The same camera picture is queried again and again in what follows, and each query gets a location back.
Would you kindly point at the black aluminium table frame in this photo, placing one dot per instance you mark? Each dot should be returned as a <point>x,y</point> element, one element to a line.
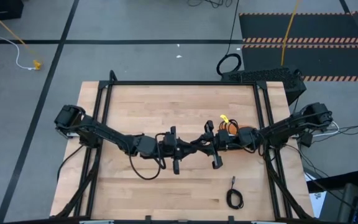
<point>182,83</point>

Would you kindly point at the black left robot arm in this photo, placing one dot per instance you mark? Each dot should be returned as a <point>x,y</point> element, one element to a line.
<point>104,130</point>

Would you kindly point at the white printed paper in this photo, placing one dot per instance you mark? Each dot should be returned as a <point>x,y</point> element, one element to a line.
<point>317,202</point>

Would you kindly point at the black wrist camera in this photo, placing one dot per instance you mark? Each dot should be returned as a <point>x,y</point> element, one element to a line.
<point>169,138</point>
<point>223,136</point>

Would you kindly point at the black striped floor mat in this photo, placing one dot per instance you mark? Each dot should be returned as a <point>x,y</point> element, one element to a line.
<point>322,59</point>

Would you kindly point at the black power adapter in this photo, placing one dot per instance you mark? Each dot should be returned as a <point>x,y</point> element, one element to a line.
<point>306,139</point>

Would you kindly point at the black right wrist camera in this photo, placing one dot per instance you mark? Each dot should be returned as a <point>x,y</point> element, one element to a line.
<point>223,136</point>

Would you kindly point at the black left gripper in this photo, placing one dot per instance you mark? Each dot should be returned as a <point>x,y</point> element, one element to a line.
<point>176,166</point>

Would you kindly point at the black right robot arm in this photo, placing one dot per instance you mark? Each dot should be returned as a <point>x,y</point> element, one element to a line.
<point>278,127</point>

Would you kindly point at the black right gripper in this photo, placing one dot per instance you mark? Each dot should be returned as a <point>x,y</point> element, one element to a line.
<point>217,161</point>

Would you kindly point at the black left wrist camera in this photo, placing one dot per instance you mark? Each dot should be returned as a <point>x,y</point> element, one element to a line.
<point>169,138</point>

